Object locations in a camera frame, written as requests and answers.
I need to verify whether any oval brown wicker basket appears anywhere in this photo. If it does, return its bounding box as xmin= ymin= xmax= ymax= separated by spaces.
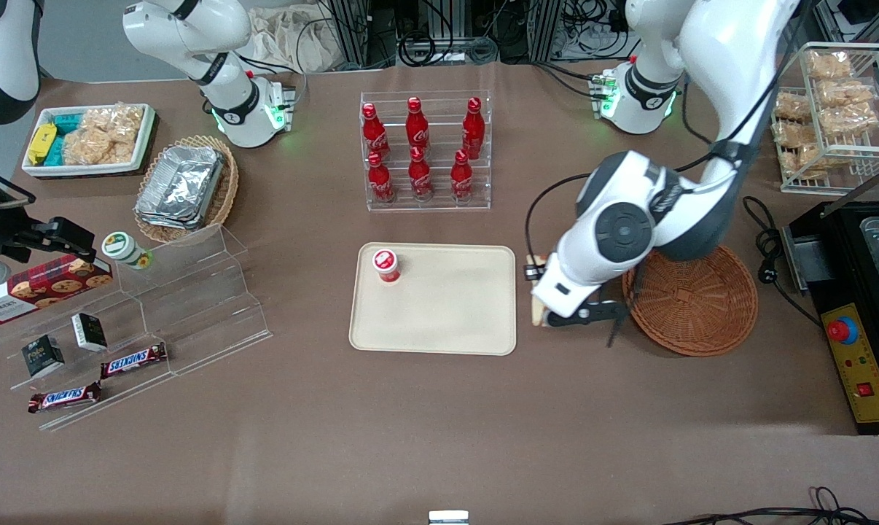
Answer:
xmin=133 ymin=135 xmax=240 ymax=245

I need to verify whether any yellow control panel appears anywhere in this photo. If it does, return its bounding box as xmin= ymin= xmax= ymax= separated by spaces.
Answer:
xmin=821 ymin=303 xmax=879 ymax=425

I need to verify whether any triangular sandwich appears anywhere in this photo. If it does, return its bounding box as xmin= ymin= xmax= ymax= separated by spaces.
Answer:
xmin=531 ymin=255 xmax=551 ymax=328

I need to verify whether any yellow snack packet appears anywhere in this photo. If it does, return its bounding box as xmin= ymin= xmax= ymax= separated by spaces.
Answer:
xmin=28 ymin=122 xmax=58 ymax=166

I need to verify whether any white wire rack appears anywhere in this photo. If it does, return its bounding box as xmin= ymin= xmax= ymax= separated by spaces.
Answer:
xmin=765 ymin=42 xmax=879 ymax=195

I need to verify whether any beige cloth bag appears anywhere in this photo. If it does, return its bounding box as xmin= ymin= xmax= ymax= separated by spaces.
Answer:
xmin=246 ymin=6 xmax=338 ymax=74

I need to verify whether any clear bag of crackers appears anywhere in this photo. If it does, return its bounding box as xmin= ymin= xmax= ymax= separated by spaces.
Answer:
xmin=62 ymin=106 xmax=144 ymax=166

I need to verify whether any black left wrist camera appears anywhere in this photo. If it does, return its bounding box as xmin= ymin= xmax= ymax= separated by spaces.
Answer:
xmin=545 ymin=299 xmax=628 ymax=329

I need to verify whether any clear acrylic stepped shelf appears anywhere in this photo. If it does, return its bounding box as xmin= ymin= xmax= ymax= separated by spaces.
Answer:
xmin=0 ymin=225 xmax=273 ymax=432

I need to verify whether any brown chocolate bar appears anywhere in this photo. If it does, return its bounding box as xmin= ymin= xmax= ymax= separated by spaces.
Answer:
xmin=100 ymin=342 xmax=168 ymax=380
xmin=28 ymin=381 xmax=103 ymax=414

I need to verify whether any small black box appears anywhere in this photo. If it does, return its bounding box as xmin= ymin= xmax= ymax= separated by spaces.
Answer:
xmin=21 ymin=335 xmax=66 ymax=378
xmin=71 ymin=313 xmax=109 ymax=352

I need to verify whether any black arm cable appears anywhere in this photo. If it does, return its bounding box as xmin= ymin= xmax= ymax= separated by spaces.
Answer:
xmin=523 ymin=142 xmax=743 ymax=269

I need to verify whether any red cola bottle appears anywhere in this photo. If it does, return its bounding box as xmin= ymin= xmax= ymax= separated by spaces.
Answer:
xmin=362 ymin=103 xmax=391 ymax=163
xmin=367 ymin=151 xmax=396 ymax=204
xmin=408 ymin=146 xmax=434 ymax=202
xmin=450 ymin=149 xmax=474 ymax=202
xmin=462 ymin=96 xmax=485 ymax=160
xmin=406 ymin=96 xmax=431 ymax=158

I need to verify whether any stack of foil containers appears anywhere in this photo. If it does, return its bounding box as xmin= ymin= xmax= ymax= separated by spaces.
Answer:
xmin=134 ymin=144 xmax=225 ymax=230

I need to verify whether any aluminium frame rack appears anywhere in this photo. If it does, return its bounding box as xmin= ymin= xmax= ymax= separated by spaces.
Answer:
xmin=328 ymin=0 xmax=564 ymax=68

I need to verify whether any clear acrylic bottle rack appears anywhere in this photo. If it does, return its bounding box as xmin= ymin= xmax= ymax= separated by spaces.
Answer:
xmin=360 ymin=90 xmax=493 ymax=213

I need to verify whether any clear bag of fried snacks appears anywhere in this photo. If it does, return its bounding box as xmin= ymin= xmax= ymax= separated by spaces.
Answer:
xmin=773 ymin=120 xmax=823 ymax=147
xmin=778 ymin=144 xmax=859 ymax=182
xmin=773 ymin=93 xmax=812 ymax=122
xmin=806 ymin=51 xmax=854 ymax=79
xmin=817 ymin=79 xmax=879 ymax=138

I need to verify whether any black power cable with plug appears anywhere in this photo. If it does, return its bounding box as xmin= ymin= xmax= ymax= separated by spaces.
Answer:
xmin=743 ymin=195 xmax=825 ymax=323

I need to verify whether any red tartan cookie box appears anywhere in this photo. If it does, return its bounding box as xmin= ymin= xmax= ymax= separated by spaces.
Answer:
xmin=0 ymin=254 xmax=114 ymax=325

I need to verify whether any beige plastic tray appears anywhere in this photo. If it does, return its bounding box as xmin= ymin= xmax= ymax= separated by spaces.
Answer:
xmin=349 ymin=243 xmax=517 ymax=357

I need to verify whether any white rectangular snack bin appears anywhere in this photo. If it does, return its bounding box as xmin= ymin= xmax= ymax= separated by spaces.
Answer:
xmin=22 ymin=104 xmax=156 ymax=178

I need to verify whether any green and white cup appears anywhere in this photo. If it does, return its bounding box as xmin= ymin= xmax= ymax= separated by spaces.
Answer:
xmin=102 ymin=231 xmax=152 ymax=271

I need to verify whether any black cable bundle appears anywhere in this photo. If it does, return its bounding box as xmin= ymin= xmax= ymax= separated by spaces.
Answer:
xmin=398 ymin=22 xmax=500 ymax=66

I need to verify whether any red-lidded small cup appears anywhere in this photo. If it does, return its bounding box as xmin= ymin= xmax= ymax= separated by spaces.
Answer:
xmin=372 ymin=249 xmax=401 ymax=284

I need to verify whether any black metal appliance box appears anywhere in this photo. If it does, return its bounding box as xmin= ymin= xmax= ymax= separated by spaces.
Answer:
xmin=781 ymin=157 xmax=879 ymax=436

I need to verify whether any black floor cable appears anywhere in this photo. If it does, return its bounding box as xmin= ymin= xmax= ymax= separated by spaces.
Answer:
xmin=662 ymin=486 xmax=879 ymax=525

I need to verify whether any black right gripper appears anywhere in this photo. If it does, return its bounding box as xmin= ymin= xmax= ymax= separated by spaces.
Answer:
xmin=0 ymin=208 xmax=96 ymax=263

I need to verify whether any round brown wicker basket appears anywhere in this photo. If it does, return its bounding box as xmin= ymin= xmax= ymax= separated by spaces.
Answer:
xmin=622 ymin=244 xmax=759 ymax=357

